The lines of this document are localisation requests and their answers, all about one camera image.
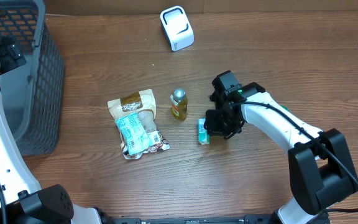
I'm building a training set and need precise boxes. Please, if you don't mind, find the small Kleenex tissue pack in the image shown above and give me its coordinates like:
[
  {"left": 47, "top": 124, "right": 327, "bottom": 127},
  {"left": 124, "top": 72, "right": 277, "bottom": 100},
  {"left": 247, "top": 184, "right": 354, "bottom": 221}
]
[{"left": 198, "top": 118, "right": 210, "bottom": 145}]

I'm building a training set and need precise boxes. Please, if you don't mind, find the yellow oil bottle silver cap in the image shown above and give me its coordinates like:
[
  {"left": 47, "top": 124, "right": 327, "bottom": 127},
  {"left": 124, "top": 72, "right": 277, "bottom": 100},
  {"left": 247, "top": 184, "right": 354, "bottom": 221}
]
[{"left": 170, "top": 88, "right": 188, "bottom": 121}]

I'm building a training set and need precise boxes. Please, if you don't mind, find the white red snack packet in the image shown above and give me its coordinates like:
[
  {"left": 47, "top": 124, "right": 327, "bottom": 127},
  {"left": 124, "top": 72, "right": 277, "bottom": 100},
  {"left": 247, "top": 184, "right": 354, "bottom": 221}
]
[{"left": 122, "top": 130, "right": 170, "bottom": 159}]

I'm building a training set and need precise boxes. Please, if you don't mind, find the clear brown snack bag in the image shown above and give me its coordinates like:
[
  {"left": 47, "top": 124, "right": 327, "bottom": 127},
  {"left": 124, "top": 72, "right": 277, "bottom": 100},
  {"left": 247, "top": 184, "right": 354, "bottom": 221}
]
[{"left": 108, "top": 89, "right": 158, "bottom": 148}]

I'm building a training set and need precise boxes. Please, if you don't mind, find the teal large tissue pack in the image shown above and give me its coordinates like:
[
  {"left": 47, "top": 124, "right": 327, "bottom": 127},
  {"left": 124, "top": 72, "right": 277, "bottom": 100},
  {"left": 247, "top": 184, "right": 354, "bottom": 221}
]
[{"left": 115, "top": 113, "right": 152, "bottom": 156}]

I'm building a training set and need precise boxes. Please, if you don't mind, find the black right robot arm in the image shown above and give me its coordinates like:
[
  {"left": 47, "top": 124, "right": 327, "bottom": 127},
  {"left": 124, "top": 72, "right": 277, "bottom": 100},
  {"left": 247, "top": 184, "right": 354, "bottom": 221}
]
[{"left": 203, "top": 70, "right": 358, "bottom": 223}]

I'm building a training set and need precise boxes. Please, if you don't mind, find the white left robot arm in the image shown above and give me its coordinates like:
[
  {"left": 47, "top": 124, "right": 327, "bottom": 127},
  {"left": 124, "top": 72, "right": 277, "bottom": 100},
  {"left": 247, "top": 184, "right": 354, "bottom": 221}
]
[{"left": 0, "top": 62, "right": 101, "bottom": 224}]

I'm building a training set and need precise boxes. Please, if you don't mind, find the white barcode scanner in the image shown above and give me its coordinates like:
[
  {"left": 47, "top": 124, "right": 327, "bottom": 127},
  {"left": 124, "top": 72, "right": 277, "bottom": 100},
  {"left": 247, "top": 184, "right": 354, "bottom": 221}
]
[{"left": 160, "top": 6, "right": 195, "bottom": 52}]

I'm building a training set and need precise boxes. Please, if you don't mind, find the grey plastic mesh basket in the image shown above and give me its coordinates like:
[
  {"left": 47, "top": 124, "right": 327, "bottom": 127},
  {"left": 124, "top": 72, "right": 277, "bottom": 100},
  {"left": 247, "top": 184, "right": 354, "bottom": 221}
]
[{"left": 0, "top": 0, "right": 65, "bottom": 156}]

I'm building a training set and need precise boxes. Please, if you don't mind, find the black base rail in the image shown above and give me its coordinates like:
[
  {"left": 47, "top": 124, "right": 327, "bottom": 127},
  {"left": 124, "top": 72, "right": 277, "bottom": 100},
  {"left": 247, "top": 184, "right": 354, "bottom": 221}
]
[{"left": 112, "top": 214, "right": 281, "bottom": 224}]

